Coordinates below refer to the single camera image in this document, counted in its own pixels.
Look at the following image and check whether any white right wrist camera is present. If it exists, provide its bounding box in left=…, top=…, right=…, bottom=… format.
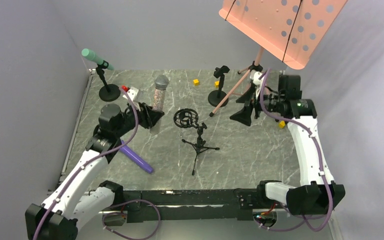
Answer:
left=249, top=70, right=267, bottom=87

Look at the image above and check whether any silver glitter microphone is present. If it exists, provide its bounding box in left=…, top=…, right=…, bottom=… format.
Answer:
left=149, top=74, right=171, bottom=133

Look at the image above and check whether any black round-base clip stand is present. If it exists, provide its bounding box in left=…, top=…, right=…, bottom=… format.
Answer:
left=95, top=60, right=121, bottom=102

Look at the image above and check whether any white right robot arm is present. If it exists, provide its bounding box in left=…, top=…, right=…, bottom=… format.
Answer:
left=230, top=71, right=346, bottom=216

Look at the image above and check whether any black round-base holder stand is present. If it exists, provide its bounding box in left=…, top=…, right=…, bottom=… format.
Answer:
left=207, top=65, right=230, bottom=107

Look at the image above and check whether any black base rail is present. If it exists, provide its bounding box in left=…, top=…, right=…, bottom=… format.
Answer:
left=104, top=188, right=274, bottom=223

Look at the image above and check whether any purple microphone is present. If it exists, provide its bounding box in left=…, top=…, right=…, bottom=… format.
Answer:
left=118, top=140, right=154, bottom=174

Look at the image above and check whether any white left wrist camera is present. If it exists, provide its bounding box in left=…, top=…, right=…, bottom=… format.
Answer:
left=121, top=85, right=143, bottom=102

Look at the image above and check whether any yellow cube right side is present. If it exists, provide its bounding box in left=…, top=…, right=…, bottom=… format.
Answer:
left=278, top=120, right=286, bottom=129

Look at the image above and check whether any pink music stand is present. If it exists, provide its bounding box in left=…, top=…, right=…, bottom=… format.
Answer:
left=209, top=0, right=349, bottom=118

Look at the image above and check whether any teal green microphone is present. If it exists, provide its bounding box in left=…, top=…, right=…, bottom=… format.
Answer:
left=81, top=48, right=114, bottom=71

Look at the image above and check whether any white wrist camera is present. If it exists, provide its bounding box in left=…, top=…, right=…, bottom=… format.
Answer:
left=121, top=85, right=143, bottom=102
left=249, top=70, right=267, bottom=87

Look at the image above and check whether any black tripod shock-mount stand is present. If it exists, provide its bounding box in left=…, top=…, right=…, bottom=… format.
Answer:
left=173, top=108, right=221, bottom=176

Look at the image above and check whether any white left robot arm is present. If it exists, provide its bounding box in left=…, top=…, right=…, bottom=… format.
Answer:
left=25, top=102, right=164, bottom=240

